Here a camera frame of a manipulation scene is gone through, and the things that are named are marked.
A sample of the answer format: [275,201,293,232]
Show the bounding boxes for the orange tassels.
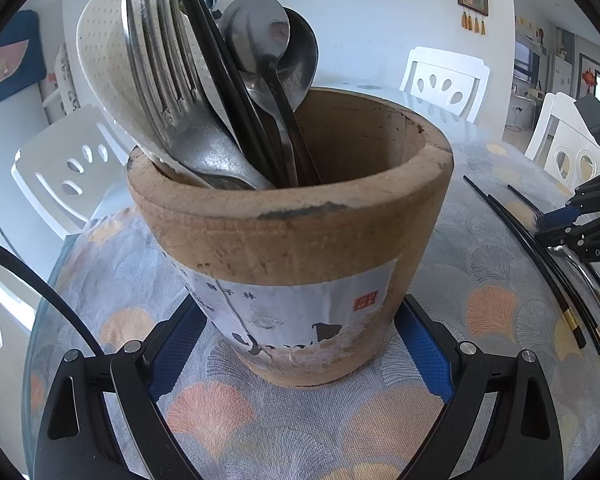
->
[461,10,487,35]

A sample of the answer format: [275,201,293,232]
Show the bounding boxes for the large metal spoon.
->
[219,0,311,186]
[279,7,323,184]

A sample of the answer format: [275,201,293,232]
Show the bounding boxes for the metal fork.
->
[120,0,277,192]
[532,209,600,313]

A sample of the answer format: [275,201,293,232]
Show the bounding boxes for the bamboo utensil holder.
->
[126,87,454,389]

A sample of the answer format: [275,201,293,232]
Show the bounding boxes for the fan patterned tablecloth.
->
[22,137,600,480]

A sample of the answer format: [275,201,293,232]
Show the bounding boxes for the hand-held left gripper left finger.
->
[32,297,207,480]

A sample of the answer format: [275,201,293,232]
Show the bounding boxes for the white ceramic spoon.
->
[76,0,233,187]

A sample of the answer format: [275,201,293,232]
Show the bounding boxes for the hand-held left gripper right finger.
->
[397,296,566,480]

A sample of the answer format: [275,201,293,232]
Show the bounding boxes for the slim black chopstick gold band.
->
[180,0,303,186]
[167,0,293,186]
[507,184,544,214]
[463,175,586,350]
[486,193,600,368]

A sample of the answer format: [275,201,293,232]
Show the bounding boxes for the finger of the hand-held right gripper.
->
[540,167,600,229]
[534,222,600,264]

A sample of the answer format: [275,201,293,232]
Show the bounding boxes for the black cable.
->
[0,236,112,362]

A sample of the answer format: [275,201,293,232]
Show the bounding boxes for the white floral rack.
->
[42,42,84,117]

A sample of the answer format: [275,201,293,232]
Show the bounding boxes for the white dining chair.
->
[524,92,600,184]
[11,105,147,242]
[399,46,491,126]
[0,240,48,461]

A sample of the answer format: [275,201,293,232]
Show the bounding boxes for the small metal spoon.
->
[239,70,301,186]

